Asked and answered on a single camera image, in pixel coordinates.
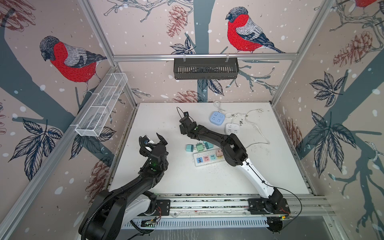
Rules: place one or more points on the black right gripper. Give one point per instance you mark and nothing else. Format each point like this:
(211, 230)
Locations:
(183, 128)

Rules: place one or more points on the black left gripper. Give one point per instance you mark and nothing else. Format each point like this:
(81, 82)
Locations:
(160, 144)

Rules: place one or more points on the teal charger plug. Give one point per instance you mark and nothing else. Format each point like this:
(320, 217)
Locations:
(190, 148)
(208, 145)

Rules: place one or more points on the pink charger plug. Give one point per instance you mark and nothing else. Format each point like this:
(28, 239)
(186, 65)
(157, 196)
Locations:
(219, 153)

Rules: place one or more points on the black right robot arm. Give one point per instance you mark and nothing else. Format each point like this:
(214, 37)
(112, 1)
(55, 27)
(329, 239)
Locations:
(271, 200)

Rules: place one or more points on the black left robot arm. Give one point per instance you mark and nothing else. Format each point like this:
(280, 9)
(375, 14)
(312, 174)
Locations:
(110, 210)

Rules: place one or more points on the green charger plug middle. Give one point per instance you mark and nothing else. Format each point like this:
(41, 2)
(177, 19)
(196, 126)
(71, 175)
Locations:
(200, 147)

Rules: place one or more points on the blue square power socket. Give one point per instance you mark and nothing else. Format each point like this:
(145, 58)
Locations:
(217, 118)

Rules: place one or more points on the white multicolour power strip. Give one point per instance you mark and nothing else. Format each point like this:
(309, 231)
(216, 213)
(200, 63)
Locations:
(207, 158)

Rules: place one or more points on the white square power socket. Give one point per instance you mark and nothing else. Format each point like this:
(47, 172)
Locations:
(232, 128)

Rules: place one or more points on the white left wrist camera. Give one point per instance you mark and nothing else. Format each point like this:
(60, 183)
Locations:
(147, 142)

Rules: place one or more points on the black wire basket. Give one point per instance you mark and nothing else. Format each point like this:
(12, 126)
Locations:
(206, 69)

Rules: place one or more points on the white wire mesh shelf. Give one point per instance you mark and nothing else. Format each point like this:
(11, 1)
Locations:
(97, 115)

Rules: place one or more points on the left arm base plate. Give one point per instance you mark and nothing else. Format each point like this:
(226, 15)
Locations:
(162, 208)

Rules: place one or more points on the aluminium mounting rail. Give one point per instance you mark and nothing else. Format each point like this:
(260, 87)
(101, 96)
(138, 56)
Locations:
(222, 206)

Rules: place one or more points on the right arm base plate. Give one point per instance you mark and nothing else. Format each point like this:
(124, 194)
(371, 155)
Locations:
(265, 207)

